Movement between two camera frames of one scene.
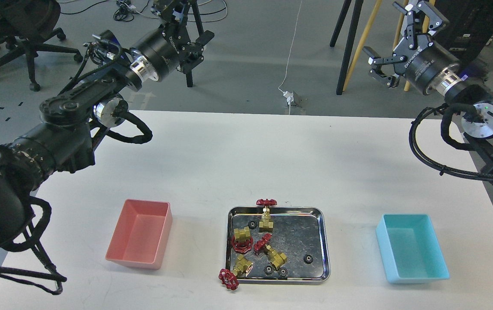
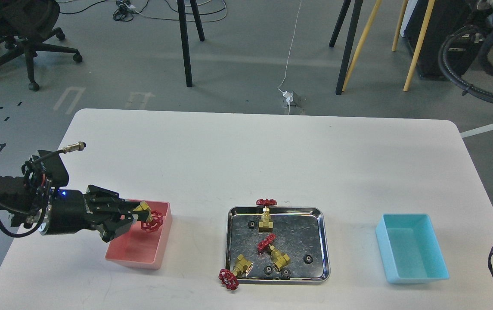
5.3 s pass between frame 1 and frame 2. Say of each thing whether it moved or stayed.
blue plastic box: stayed
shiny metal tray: stayed
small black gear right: stayed
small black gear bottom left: stayed
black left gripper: moved
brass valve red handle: moved
